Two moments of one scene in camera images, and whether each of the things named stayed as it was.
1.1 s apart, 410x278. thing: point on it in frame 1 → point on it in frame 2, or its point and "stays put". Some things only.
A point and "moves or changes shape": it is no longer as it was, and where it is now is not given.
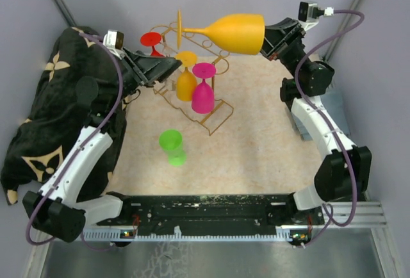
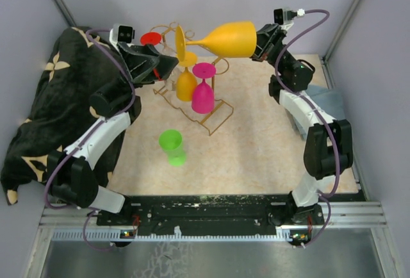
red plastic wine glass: x=152 y=39 stays put
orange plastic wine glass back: x=186 y=84 stays put
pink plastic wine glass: x=202 y=100 stays put
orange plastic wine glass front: x=241 y=34 moves or changes shape
